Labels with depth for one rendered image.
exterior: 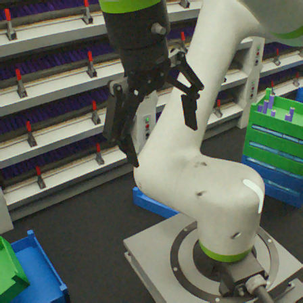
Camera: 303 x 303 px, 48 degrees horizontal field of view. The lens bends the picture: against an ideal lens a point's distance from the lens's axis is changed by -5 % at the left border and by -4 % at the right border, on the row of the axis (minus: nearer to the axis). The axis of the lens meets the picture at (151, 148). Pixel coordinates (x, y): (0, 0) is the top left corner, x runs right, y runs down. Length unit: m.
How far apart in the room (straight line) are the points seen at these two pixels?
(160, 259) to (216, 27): 0.54
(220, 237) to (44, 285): 0.73
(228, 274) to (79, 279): 0.64
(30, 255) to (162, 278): 0.66
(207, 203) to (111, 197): 0.91
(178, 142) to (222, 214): 0.18
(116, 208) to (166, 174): 0.79
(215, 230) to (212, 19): 0.44
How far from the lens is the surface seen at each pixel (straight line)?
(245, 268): 0.77
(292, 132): 1.41
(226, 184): 0.66
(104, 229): 1.40
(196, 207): 0.68
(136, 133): 1.53
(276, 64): 2.12
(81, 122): 1.40
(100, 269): 1.28
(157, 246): 0.88
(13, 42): 1.15
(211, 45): 0.78
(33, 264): 1.33
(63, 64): 1.32
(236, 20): 0.80
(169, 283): 0.81
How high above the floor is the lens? 1.01
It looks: 34 degrees down
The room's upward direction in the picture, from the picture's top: straight up
